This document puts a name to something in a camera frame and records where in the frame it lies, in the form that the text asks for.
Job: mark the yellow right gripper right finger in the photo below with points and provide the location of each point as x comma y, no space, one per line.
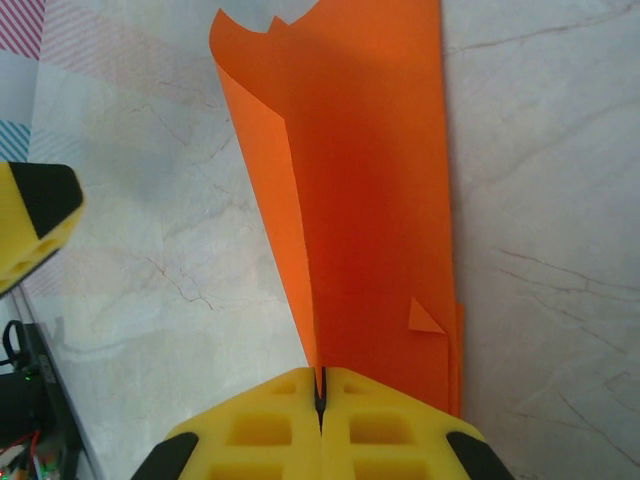
340,435

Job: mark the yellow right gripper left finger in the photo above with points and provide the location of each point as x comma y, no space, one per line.
300,435

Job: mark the orange cloth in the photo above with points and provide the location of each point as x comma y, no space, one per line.
360,200

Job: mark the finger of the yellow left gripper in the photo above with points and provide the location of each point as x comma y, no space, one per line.
35,210

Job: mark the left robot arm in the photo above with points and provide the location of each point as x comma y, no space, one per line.
17,400

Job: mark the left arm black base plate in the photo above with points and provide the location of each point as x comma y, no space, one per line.
47,370

